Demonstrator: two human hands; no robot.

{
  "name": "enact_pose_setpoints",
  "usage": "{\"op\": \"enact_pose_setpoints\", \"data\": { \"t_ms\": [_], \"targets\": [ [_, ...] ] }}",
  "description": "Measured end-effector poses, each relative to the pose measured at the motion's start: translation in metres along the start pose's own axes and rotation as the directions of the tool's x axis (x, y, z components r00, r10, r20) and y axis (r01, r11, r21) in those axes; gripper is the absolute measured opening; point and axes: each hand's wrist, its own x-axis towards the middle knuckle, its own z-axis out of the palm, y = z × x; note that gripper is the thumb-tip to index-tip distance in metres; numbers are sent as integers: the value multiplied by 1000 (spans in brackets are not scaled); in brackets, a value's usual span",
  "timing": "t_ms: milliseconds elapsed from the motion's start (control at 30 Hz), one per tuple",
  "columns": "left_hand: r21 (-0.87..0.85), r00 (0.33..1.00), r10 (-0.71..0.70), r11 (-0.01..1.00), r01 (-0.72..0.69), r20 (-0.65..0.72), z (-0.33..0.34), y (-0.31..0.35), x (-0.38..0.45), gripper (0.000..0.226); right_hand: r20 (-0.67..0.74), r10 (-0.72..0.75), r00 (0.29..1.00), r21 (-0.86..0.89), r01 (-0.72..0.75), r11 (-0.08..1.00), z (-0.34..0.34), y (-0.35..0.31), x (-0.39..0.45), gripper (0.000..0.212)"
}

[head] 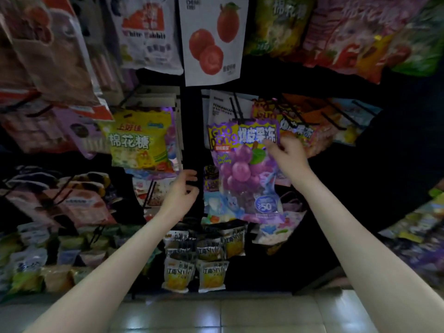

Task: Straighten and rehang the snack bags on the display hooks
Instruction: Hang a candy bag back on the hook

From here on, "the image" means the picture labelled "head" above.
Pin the purple grape jelly bag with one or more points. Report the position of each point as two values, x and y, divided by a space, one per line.
243 170
171 138

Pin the pink marshmallow bag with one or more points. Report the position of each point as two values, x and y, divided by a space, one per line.
354 38

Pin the orange snack bag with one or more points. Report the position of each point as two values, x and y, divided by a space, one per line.
319 131

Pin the colourful lollipop display stand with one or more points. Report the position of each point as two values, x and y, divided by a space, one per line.
416 239

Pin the White Rabbit candy bag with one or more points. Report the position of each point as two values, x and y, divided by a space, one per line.
149 38

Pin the person's right hand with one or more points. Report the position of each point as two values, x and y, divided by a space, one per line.
291 156

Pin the yellow marshmallow bag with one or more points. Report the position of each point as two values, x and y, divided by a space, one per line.
135 142
277 24

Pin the row of pale green pouches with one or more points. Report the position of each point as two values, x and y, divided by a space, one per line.
28 263

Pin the row of small yellow pouches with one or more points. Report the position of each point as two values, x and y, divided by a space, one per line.
180 274

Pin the pastel cube marshmallow bag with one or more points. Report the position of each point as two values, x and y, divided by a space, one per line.
277 229

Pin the person's left hand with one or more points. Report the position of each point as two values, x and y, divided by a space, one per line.
180 197

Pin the person's right forearm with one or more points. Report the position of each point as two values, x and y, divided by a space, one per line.
368 260

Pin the white red fruit bag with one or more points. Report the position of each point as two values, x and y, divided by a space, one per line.
222 107
211 38

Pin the person's left forearm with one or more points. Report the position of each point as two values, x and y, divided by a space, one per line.
111 281

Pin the green marshmallow bag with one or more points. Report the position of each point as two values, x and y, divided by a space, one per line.
423 45

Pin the red sliced snack bag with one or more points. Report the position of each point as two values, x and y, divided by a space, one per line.
35 131

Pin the blue orange marshmallow bag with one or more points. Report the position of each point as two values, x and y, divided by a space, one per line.
354 121

